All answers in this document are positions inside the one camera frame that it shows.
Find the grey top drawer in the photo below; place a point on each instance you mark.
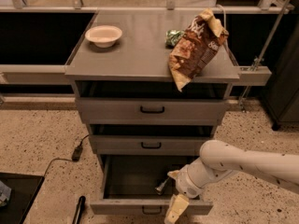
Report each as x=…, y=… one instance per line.
x=155, y=103

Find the grey side rail shelf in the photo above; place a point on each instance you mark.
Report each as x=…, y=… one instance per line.
x=249, y=77

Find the black handle on floor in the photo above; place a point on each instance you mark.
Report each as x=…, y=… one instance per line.
x=79, y=210

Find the silver redbull can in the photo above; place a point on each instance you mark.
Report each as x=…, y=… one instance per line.
x=161, y=187

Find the white bowl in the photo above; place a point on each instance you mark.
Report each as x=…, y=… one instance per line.
x=103, y=36

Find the black tray corner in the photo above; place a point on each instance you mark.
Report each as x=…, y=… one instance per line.
x=24, y=191

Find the black power adapter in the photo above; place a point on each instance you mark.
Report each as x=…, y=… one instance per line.
x=77, y=153

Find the grey drawer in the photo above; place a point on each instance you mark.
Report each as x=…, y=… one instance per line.
x=177, y=140
x=155, y=103
x=129, y=183

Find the green crumpled snack bag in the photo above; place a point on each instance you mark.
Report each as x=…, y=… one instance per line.
x=173, y=37

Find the grey middle drawer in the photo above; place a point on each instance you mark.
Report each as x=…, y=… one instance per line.
x=177, y=140

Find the brown chip bag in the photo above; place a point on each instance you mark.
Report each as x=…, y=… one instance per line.
x=200, y=43

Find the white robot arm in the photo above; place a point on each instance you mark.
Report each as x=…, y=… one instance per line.
x=218, y=160

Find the grey bottom drawer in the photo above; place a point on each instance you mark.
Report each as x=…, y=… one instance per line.
x=129, y=183

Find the metal support pole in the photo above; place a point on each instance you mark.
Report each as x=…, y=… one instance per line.
x=263, y=6

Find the grey drawer cabinet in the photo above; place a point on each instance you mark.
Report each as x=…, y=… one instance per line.
x=141, y=54

